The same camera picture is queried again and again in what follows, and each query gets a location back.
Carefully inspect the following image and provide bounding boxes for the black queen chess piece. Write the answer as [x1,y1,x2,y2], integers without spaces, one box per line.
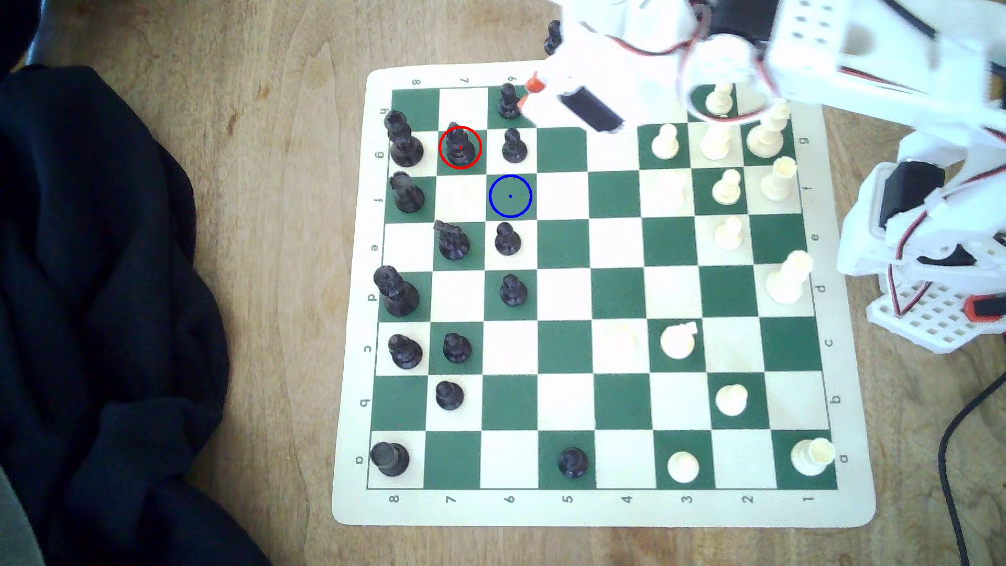
[373,266,421,318]

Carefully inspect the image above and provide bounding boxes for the black rook chess piece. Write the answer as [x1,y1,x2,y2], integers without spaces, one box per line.
[370,442,410,478]

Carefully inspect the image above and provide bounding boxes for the black king chess piece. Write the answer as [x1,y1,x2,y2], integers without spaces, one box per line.
[384,110,425,168]

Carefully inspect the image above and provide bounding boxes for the grey fabric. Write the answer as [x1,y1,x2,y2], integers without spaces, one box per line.
[0,467,46,566]

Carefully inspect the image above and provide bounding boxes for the black cable on table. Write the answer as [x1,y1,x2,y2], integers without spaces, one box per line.
[937,376,1006,566]

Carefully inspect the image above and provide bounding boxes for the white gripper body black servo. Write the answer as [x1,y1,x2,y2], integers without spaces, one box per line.
[550,0,701,135]

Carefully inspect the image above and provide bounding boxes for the orange black clamp handle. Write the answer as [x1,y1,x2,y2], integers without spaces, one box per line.
[965,295,1006,323]

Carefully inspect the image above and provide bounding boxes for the green white chess board mat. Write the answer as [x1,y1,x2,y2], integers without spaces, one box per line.
[332,61,877,528]

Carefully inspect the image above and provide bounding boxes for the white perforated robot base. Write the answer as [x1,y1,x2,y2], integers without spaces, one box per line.
[866,275,1006,355]

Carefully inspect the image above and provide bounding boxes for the white knight chess piece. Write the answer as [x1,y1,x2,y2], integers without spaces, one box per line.
[660,321,699,361]
[747,101,791,158]

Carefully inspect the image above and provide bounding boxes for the black cloth jacket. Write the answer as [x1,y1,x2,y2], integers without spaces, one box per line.
[0,64,272,566]

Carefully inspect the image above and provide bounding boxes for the black bishop chess piece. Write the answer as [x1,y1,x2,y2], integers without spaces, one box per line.
[444,122,479,165]
[390,171,426,214]

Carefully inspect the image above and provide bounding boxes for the dark furniture piece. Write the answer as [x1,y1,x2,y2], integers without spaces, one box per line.
[0,0,58,73]

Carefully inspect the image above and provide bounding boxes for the white rook chess piece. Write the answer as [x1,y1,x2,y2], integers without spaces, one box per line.
[791,437,836,477]

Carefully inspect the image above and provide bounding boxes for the white bishop chess piece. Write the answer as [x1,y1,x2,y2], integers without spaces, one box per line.
[760,156,799,201]

